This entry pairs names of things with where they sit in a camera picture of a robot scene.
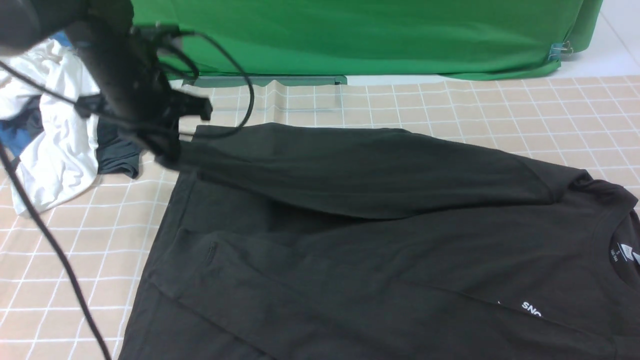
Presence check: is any metal binder clip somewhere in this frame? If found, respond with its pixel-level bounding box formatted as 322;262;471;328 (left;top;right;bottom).
547;41;574;62

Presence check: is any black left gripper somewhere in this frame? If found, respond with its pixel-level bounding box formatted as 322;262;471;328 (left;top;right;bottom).
65;22;212;171

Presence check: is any blue crumpled garment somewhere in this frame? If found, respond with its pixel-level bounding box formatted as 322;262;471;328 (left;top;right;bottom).
0;31;71;157

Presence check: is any dark gray long-sleeve shirt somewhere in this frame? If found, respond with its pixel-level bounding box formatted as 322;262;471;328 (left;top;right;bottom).
119;123;640;360

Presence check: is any white crumpled shirt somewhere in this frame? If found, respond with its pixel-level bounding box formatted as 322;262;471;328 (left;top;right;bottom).
0;39;99;213

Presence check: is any dark teal crumpled garment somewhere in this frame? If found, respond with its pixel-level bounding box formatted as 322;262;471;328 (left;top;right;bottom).
96;120;142;179

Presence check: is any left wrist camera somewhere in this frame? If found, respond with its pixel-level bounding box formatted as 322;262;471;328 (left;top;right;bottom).
130;22;195;50

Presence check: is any beige checkered tablecloth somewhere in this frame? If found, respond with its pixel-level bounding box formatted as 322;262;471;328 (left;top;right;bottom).
0;76;640;360

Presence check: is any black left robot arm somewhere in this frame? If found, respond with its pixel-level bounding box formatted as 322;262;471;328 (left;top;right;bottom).
1;0;212;171

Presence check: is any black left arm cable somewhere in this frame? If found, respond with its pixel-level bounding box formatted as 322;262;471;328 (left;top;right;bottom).
0;30;256;360

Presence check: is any green backdrop cloth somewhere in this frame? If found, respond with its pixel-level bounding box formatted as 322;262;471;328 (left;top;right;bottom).
133;0;602;81

